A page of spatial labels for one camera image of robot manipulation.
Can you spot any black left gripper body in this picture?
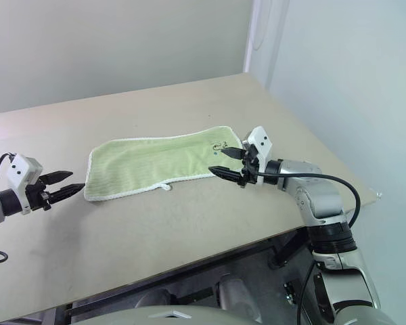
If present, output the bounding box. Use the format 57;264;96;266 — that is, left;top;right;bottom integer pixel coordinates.
24;180;53;213

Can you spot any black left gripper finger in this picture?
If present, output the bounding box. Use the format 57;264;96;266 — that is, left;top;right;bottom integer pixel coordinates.
40;171;74;186
48;183;86;204

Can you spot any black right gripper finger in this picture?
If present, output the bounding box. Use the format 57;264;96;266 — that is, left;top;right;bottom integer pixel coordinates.
220;147;245;160
207;165;242;183

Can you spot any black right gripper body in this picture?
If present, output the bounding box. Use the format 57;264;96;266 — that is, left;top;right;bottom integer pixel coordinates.
235;143;262;188

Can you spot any green microfibre cloth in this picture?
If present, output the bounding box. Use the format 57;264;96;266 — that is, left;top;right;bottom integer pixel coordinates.
83;125;244;203

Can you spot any dark grey rounded robot leg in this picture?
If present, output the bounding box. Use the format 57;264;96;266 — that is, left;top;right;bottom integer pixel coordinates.
215;272;263;321
133;286;173;309

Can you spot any silver robot torso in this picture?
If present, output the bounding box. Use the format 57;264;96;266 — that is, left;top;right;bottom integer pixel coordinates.
69;305;330;325

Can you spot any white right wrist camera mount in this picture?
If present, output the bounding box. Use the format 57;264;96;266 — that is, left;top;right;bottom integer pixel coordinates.
241;126;275;186

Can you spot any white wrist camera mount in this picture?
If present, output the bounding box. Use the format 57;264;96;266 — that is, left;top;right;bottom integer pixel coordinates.
241;126;275;186
5;154;44;216

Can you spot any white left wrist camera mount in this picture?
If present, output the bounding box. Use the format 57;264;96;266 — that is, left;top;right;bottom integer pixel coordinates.
5;154;44;216

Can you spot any black metal table frame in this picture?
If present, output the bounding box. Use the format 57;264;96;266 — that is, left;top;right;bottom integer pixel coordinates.
18;228;313;322

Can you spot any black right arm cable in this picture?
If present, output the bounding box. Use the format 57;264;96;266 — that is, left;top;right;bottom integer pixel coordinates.
256;171;361;325

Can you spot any white corner post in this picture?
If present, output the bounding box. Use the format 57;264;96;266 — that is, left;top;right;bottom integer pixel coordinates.
242;0;290;89

